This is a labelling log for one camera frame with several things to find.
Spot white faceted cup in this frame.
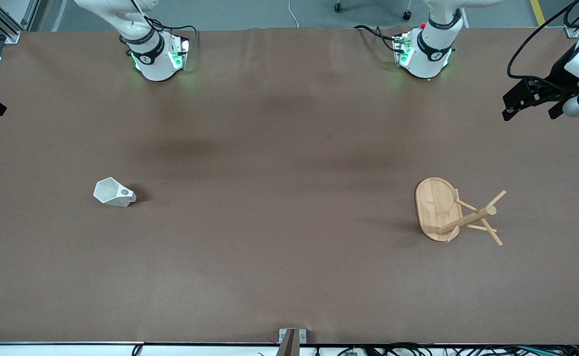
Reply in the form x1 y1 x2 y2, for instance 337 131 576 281
93 177 137 208

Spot black base cable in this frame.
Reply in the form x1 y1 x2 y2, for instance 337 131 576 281
354 25 400 52
146 19 201 50

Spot black left base cable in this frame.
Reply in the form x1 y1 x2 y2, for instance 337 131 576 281
354 25 400 52

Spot black right base cable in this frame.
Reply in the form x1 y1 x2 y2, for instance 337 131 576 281
146 19 201 50

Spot tangled black cables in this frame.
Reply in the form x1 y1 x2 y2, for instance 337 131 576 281
314 342 579 356

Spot brown mounting bar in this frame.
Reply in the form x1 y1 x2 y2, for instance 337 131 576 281
276 330 301 356

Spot grey metal mounting bracket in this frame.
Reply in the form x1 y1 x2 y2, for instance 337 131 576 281
278 328 307 344

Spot aluminium frame corner post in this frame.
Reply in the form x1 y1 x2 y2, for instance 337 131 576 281
564 10 579 39

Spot wooden cup rack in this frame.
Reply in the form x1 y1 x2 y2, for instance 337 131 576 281
414 177 507 247

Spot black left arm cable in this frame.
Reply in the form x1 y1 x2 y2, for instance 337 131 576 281
508 0 579 94

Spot aluminium frame extrusion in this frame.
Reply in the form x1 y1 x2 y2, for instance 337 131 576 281
0 0 40 44

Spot brown table cover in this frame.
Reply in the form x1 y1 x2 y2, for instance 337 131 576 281
0 27 579 345

